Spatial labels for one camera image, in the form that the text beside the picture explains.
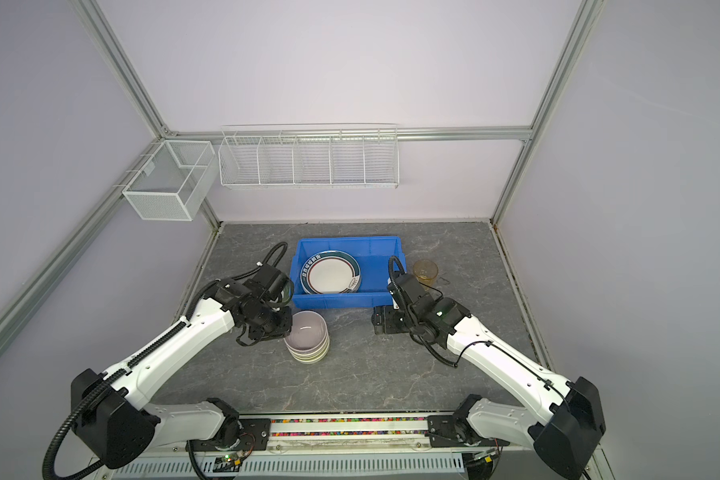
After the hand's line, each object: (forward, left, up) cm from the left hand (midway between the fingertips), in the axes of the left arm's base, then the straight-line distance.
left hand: (288, 336), depth 76 cm
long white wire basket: (+56, -5, +16) cm, 58 cm away
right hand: (+2, -26, +2) cm, 26 cm away
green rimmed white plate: (+28, -9, -13) cm, 32 cm away
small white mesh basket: (+52, +41, +11) cm, 67 cm away
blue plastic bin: (+35, -24, -12) cm, 44 cm away
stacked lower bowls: (-4, -5, -5) cm, 8 cm away
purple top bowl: (+2, -5, -3) cm, 6 cm away
